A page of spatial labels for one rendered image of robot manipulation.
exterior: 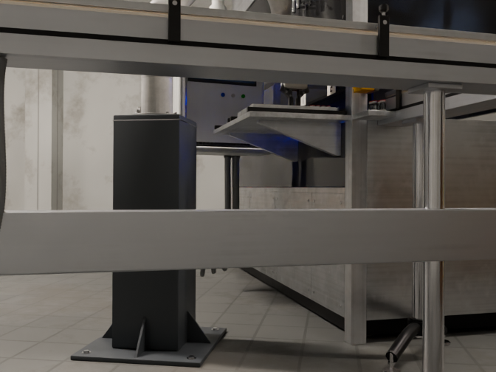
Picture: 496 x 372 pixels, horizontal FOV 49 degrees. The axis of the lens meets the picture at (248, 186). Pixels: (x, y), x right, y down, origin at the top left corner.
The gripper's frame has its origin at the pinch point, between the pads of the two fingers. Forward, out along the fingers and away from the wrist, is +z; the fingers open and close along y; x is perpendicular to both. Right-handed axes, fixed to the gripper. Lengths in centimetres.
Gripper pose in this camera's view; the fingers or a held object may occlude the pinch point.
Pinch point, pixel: (294, 102)
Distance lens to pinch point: 219.9
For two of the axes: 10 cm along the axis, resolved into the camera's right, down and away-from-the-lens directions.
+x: 2.5, 0.0, -9.7
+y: -9.7, -0.1, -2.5
